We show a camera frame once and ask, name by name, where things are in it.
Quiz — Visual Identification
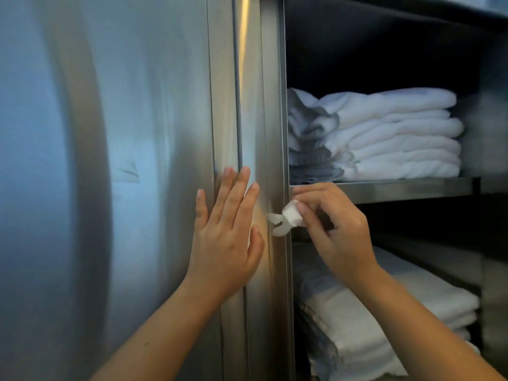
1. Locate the person's left hand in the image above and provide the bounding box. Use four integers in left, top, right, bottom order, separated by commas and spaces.
180, 166, 266, 302

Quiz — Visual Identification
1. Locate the person's right hand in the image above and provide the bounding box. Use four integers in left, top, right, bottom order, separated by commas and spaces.
292, 182, 380, 292

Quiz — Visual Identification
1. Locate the white wet wipe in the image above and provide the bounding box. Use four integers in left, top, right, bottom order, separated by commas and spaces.
268, 199, 307, 238

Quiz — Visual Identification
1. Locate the stainless steel cabinet door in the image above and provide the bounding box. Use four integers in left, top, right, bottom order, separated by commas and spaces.
0, 0, 249, 381
232, 0, 295, 381

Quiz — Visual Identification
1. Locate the person's left forearm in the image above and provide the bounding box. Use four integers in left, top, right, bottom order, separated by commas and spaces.
89, 279, 227, 381

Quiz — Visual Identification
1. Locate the stack of white folded sheets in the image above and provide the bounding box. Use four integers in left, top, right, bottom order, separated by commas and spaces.
293, 243, 481, 381

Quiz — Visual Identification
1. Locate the stack of white folded towels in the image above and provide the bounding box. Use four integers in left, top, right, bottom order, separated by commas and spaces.
287, 87, 465, 185

